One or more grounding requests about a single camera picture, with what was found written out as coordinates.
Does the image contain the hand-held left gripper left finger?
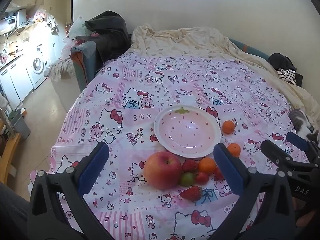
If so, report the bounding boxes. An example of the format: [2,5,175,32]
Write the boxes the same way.
[27,142,118,240]

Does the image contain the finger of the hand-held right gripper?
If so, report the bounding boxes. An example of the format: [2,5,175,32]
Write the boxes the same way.
[286,131,320,164]
[261,139,320,178]

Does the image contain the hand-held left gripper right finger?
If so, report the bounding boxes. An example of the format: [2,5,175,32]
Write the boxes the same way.
[207,143,297,240]

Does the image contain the small orange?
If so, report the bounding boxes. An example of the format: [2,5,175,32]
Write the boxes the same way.
[198,157,217,175]
[227,142,241,158]
[222,120,236,135]

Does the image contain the small red strawberry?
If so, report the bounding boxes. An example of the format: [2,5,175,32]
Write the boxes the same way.
[181,159,200,173]

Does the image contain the green grape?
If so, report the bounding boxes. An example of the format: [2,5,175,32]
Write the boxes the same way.
[180,172,195,187]

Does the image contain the large red strawberry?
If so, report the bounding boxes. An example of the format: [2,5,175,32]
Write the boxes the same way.
[179,186,203,202]

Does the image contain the pink strawberry print plate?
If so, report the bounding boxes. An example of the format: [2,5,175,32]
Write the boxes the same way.
[153,105,222,158]

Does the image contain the red yellow apple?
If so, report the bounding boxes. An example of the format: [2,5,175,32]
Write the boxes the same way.
[143,151,182,190]

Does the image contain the person's right hand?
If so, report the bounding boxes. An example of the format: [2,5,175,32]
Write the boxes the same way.
[293,197,317,228]

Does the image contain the red cherry tomato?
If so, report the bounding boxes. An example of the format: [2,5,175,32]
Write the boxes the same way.
[194,171,209,185]
[214,166,225,180]

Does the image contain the grey white cat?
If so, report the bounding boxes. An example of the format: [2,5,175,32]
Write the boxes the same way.
[288,108,320,146]

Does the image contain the striped garment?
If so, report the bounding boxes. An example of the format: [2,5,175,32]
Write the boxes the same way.
[276,68,298,85]

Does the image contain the dark garment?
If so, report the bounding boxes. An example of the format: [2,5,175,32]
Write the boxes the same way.
[268,52,304,88]

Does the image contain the pink cartoon printed blanket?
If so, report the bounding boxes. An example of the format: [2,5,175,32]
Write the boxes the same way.
[29,52,310,240]

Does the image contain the grey trash bin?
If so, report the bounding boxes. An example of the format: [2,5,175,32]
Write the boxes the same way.
[9,108,31,141]

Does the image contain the wooden chair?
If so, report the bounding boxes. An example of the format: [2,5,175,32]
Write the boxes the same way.
[0,119,22,186]

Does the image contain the person's grey trouser leg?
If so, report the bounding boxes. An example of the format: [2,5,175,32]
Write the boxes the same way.
[0,182,31,240]

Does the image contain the blue mattress edge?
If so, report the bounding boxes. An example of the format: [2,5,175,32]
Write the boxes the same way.
[228,37,272,61]

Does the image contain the beige throw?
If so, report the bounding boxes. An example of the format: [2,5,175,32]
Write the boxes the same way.
[48,57,76,82]

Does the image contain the blue grey armchair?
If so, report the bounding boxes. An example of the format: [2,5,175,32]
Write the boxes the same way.
[70,40,102,93]

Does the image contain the white washing machine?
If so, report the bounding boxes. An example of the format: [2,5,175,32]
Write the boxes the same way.
[26,44,48,90]

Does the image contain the white kitchen cabinets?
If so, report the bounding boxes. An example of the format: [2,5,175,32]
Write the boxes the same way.
[0,59,35,111]

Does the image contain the cream duvet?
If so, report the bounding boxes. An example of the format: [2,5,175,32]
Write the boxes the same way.
[130,24,320,120]

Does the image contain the black bag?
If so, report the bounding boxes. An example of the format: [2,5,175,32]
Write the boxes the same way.
[84,10,132,64]

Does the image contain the white plastic bag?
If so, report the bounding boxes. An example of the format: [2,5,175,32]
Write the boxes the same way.
[63,16,87,46]

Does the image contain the white grey appliance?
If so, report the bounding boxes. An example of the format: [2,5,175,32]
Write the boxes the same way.
[0,8,27,31]

